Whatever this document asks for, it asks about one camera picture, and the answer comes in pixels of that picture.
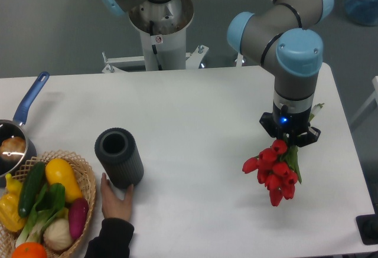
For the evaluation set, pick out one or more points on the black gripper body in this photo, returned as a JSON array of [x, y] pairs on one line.
[[294, 128]]

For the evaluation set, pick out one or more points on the red tulip bouquet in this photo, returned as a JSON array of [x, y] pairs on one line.
[[277, 167]]

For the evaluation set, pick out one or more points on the dark grey ribbed vase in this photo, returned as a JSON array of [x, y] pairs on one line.
[[117, 151]]

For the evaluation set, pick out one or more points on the black sleeved forearm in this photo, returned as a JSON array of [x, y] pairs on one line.
[[113, 240]]

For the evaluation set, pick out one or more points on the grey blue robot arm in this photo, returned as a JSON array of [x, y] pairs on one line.
[[281, 41]]

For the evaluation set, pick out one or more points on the person's bare hand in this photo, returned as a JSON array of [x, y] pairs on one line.
[[112, 206]]

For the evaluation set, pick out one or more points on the black device at table edge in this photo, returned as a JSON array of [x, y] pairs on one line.
[[367, 226]]

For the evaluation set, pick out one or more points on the purple eggplant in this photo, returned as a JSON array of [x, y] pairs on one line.
[[77, 217]]

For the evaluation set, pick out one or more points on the yellow squash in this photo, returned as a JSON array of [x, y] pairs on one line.
[[60, 171]]

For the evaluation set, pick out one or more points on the green bok choy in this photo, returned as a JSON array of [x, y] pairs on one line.
[[50, 201]]

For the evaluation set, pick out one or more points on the white garlic bulb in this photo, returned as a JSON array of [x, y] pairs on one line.
[[57, 235]]

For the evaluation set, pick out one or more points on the green cucumber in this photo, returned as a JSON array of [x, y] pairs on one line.
[[33, 182]]

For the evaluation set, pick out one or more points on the brown bread bun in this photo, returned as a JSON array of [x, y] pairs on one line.
[[12, 149]]

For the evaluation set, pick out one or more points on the orange fruit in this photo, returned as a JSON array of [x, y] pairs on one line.
[[29, 250]]

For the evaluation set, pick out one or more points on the yellow bell pepper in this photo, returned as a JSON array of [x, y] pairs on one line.
[[10, 218]]

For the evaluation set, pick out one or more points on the woven wicker basket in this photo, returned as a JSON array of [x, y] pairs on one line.
[[86, 180]]

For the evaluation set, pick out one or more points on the white frame at right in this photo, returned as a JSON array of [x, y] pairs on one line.
[[367, 108]]

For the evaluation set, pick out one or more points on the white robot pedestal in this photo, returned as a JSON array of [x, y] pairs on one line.
[[162, 30]]

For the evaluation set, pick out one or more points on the blue handled saucepan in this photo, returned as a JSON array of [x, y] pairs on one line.
[[15, 127]]

